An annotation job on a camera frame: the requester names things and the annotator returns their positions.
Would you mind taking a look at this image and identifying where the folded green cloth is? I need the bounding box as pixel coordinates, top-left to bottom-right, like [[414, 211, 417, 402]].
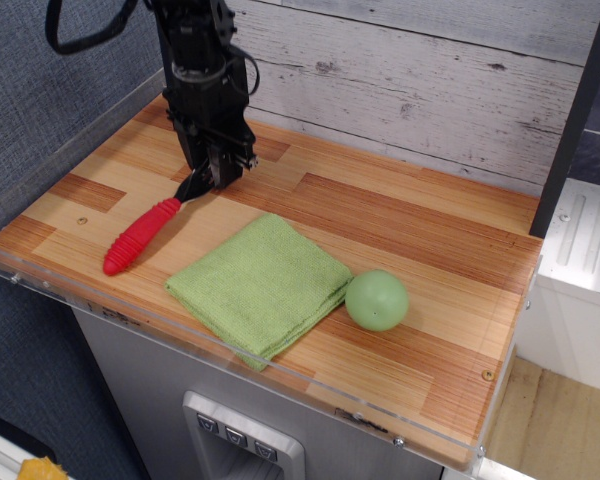
[[164, 214, 353, 371]]

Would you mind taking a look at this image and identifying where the grey toy fridge cabinet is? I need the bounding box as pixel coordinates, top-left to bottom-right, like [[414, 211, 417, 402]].
[[76, 308, 443, 479]]

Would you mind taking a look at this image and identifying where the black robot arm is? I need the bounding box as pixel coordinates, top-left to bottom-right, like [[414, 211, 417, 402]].
[[146, 1, 259, 200]]

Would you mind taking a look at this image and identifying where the green ball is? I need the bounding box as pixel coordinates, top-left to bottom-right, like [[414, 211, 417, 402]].
[[345, 270, 409, 332]]

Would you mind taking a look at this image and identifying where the yellow object at corner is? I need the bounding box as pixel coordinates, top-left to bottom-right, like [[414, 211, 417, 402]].
[[16, 457, 70, 480]]

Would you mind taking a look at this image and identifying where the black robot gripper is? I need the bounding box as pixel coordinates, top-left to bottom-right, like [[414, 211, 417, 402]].
[[163, 58, 257, 189]]

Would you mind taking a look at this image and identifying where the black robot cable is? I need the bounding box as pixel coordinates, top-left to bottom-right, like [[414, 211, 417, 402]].
[[45, 0, 260, 99]]

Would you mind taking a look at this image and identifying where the black and white base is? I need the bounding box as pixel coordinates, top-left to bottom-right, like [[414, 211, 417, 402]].
[[0, 419, 57, 479]]

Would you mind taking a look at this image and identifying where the red handled metal fork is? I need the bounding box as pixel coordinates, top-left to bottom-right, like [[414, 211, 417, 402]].
[[102, 163, 214, 276]]

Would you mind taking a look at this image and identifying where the right dark vertical post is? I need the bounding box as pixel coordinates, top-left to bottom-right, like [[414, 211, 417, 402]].
[[529, 23, 600, 239]]

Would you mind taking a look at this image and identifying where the white toy sink unit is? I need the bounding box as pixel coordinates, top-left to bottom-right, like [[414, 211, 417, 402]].
[[515, 179, 600, 389]]

